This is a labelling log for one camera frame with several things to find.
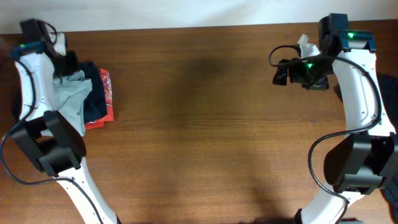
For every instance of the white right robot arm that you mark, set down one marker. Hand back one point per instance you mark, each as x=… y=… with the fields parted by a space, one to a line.
x=366 y=158

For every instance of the light blue t-shirt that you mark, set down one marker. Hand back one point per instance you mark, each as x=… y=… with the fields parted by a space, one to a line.
x=69 y=93

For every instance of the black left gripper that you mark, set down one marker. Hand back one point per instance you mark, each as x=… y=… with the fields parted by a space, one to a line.
x=71 y=67

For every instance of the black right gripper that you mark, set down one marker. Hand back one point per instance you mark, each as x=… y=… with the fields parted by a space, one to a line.
x=295 y=76

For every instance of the folded navy blue shirt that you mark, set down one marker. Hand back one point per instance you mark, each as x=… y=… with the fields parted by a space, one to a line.
x=36 y=78

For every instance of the folded red shirt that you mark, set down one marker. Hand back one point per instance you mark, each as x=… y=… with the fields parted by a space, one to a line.
x=105 y=99

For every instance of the black garment at right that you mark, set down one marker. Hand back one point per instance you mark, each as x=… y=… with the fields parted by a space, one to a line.
x=388 y=85

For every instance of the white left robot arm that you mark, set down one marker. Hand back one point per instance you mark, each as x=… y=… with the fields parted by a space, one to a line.
x=49 y=130

